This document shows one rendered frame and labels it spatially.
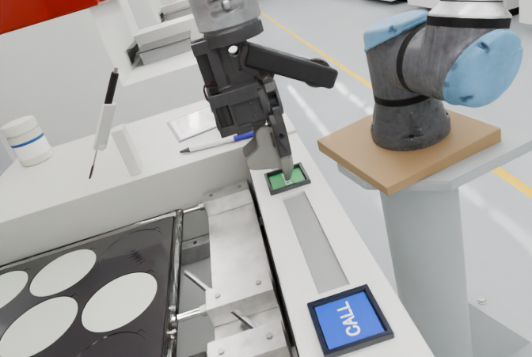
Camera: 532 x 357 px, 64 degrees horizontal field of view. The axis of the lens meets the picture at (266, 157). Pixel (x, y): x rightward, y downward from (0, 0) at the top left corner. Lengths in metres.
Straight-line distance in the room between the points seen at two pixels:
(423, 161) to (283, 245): 0.41
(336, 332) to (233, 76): 0.30
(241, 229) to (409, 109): 0.38
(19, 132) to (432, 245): 0.90
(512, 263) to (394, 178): 1.13
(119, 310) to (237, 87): 0.31
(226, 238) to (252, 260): 0.07
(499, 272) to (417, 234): 0.89
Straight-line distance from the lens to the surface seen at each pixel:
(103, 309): 0.61
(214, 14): 0.48
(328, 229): 0.47
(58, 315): 0.65
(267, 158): 0.54
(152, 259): 0.65
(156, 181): 0.74
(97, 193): 0.77
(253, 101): 0.51
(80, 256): 0.75
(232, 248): 0.63
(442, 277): 1.03
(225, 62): 0.51
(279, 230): 0.49
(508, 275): 1.80
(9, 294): 0.76
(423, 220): 0.93
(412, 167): 0.79
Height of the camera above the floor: 1.24
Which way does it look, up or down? 25 degrees down
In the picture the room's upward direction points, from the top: 17 degrees counter-clockwise
